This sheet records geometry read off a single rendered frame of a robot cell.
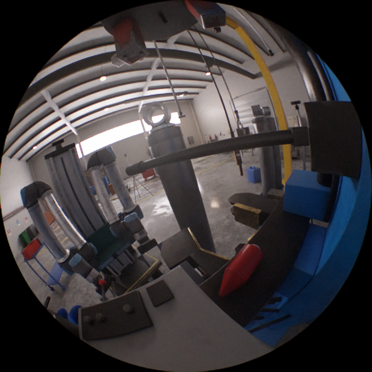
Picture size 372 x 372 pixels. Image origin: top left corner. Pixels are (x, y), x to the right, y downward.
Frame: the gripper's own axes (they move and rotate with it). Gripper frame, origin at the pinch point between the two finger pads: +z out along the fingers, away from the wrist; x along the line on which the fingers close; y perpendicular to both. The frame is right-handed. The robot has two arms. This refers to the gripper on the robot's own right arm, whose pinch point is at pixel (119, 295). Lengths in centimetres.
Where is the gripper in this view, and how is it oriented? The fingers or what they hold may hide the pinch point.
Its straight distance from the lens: 86.2
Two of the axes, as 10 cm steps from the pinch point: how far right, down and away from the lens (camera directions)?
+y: -6.6, 4.4, 6.0
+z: 6.6, 7.3, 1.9
